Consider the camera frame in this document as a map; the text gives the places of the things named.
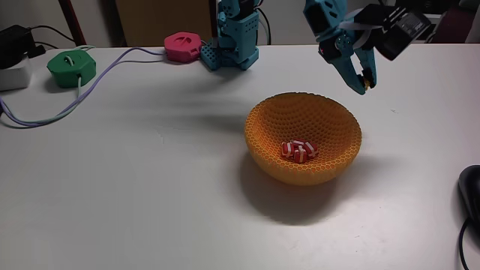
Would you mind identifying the pale green cable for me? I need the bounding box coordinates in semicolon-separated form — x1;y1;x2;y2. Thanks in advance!
0;44;97;128

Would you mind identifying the dark red seat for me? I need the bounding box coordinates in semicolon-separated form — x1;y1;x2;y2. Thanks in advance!
430;3;474;44

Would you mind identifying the white ribbon cable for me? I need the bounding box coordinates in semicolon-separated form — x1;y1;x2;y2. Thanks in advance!
338;9;373;43

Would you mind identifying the black power adapter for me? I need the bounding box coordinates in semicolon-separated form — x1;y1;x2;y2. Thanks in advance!
0;24;38;71

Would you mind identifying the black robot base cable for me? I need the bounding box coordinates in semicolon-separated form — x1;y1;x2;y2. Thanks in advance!
256;6;272;46

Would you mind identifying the black camera box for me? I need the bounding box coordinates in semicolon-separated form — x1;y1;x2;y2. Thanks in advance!
354;3;432;62

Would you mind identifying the black adapter cable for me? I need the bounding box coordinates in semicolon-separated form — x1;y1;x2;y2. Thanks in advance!
29;25;77;50

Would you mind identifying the brown board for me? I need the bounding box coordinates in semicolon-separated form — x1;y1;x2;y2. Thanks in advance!
114;0;217;48

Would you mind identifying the green octagonal device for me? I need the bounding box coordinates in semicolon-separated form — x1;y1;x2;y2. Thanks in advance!
46;49;98;89

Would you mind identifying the purple cable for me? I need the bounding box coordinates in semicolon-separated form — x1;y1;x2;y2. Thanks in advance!
0;46;168;128

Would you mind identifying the black mouse cable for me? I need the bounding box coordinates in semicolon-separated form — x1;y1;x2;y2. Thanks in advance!
458;219;472;270

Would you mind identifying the pink octagonal device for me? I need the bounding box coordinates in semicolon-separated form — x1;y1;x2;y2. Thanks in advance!
163;31;203;64

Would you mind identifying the yellow honeycomb basket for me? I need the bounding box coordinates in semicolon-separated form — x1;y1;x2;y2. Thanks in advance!
244;91;363;187

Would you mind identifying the red pole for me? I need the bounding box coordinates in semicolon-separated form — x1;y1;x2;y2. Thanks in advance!
58;0;88;47

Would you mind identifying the white box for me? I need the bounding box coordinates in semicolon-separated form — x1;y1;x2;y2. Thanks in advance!
0;55;33;92

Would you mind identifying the black computer mouse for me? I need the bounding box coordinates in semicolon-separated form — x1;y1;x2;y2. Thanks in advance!
457;164;480;226

